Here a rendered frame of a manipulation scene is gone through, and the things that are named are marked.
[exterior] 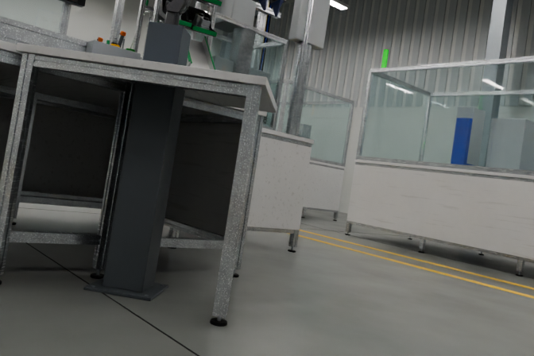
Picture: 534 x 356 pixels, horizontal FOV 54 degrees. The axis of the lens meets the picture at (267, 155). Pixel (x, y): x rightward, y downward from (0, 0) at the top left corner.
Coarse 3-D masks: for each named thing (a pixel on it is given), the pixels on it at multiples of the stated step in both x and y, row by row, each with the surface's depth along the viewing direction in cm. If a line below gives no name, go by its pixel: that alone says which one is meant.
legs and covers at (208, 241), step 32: (128, 96) 218; (32, 128) 322; (192, 128) 318; (224, 128) 292; (256, 128) 264; (192, 160) 312; (224, 160) 288; (256, 160) 266; (192, 192) 307; (224, 192) 284; (192, 224) 303; (224, 224) 280; (96, 256) 216
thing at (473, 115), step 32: (512, 64) 494; (384, 96) 602; (416, 96) 568; (448, 96) 539; (480, 96) 513; (512, 96) 489; (384, 128) 595; (416, 128) 563; (448, 128) 534; (480, 128) 508; (512, 128) 485; (416, 160) 557; (448, 160) 529; (480, 160) 504; (512, 160) 481
